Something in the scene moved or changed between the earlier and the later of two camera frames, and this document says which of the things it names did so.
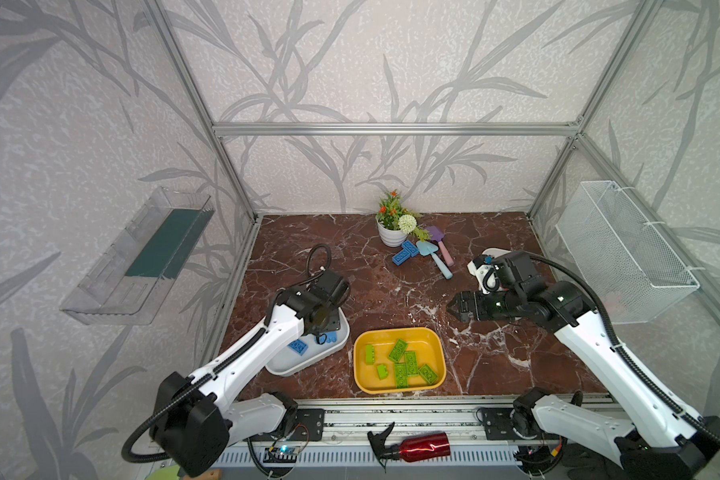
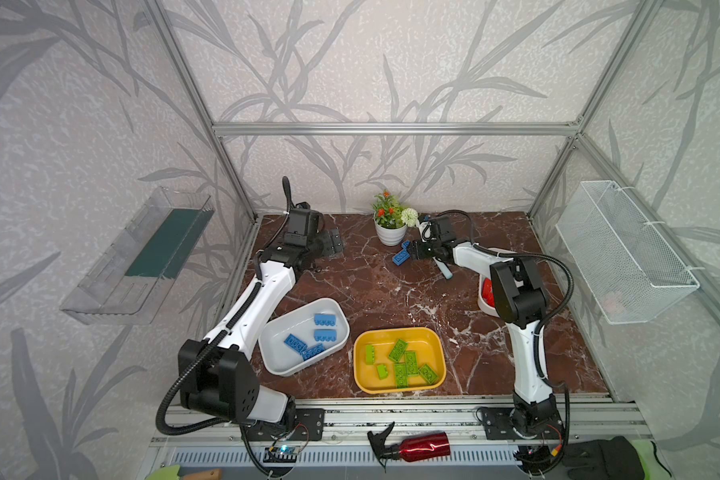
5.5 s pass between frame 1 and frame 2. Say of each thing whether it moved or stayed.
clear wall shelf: stayed
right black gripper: moved
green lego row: stayed
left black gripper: moved
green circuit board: stayed
